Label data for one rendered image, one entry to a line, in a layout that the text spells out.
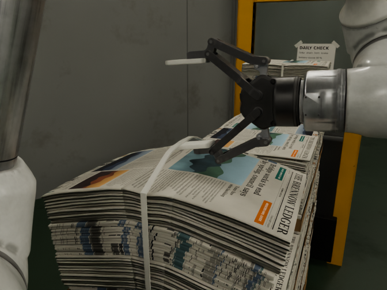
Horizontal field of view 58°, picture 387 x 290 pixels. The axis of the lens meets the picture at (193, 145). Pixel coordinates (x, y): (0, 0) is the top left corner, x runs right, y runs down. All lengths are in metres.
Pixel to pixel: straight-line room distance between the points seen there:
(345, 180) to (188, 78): 2.08
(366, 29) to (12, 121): 0.49
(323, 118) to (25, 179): 0.39
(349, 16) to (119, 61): 2.91
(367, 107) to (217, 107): 3.57
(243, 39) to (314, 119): 1.70
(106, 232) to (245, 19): 1.77
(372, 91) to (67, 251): 0.54
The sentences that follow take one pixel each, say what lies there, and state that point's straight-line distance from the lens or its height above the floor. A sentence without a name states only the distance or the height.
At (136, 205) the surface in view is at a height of 1.17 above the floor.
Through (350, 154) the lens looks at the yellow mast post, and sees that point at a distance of 2.21.
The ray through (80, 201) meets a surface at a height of 1.16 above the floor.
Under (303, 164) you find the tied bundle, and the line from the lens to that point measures 1.05.
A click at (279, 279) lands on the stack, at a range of 0.96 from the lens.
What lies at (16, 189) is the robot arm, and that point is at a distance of 0.43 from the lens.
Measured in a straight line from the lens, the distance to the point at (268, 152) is 1.09.
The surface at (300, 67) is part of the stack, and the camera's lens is 1.59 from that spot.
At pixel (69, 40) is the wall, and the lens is 3.24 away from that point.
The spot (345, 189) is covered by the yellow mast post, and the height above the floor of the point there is 0.53.
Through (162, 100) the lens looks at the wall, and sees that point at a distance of 3.61.
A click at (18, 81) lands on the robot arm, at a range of 0.42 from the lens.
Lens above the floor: 1.41
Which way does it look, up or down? 18 degrees down
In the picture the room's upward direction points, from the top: straight up
